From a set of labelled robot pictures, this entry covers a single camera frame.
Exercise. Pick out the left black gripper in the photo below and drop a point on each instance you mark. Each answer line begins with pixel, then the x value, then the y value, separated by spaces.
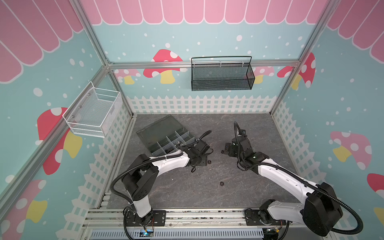
pixel 204 162

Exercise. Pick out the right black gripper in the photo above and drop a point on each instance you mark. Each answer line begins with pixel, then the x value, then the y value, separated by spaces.
pixel 231 148

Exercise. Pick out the dark green compartment organizer box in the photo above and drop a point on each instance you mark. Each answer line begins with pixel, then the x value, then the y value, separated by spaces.
pixel 164 136

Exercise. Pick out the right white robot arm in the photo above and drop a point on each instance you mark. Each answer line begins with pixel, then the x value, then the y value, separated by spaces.
pixel 318 207

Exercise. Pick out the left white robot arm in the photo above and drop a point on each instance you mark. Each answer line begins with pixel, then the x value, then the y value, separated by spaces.
pixel 135 184

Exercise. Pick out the black wire mesh basket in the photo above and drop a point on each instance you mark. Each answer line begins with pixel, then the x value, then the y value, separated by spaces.
pixel 226 73

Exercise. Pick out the white wire mesh basket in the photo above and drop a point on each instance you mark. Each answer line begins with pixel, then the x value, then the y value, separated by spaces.
pixel 93 112

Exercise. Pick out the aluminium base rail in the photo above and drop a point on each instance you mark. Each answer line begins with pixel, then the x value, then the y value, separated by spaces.
pixel 179 218

